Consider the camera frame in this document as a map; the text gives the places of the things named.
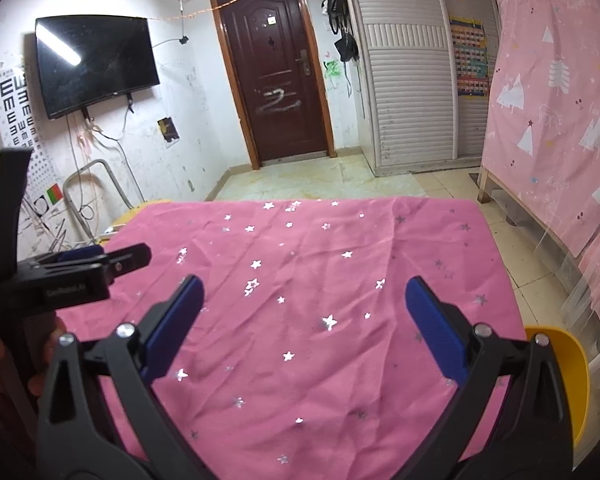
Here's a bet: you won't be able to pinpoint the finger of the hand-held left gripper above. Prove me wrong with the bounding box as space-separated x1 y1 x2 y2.
40 245 106 266
102 242 153 278

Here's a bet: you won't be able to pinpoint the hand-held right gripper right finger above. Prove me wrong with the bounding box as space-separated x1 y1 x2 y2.
404 276 576 480

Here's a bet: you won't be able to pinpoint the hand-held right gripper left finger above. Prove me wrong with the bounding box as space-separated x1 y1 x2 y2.
36 275 241 480

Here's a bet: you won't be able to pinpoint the yellow plastic bin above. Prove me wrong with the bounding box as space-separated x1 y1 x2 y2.
522 326 592 448

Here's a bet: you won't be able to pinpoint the person's left forearm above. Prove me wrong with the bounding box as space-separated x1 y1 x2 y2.
0 375 37 466

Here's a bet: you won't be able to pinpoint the person's left hand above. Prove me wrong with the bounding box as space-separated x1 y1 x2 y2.
27 312 68 398

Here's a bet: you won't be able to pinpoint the white tulle bed skirt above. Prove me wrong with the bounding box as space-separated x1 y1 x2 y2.
535 225 600 386

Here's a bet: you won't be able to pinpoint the pink star tablecloth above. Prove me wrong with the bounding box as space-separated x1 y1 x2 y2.
55 197 528 480

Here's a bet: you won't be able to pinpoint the eye chart poster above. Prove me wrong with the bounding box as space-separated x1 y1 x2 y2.
0 67 61 211

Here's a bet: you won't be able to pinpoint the white louvered wardrobe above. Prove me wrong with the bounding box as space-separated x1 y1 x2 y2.
342 0 503 177

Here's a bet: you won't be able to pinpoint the dark brown door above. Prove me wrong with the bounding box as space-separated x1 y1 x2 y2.
210 0 337 170

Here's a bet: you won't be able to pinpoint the pink tree-print bed curtain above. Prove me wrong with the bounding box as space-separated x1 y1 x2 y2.
480 0 600 341

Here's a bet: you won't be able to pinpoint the colourful chart poster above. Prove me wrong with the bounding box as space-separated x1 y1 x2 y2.
450 16 492 98

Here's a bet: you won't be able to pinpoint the hanging black bags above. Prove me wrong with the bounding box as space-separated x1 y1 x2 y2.
327 0 360 63

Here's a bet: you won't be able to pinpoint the dark wall picture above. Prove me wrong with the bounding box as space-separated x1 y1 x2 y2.
157 116 181 148

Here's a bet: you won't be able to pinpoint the wooden bed frame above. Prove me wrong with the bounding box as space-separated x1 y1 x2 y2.
477 162 581 261

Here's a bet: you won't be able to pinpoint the black wall television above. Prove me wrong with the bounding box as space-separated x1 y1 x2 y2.
34 16 161 121

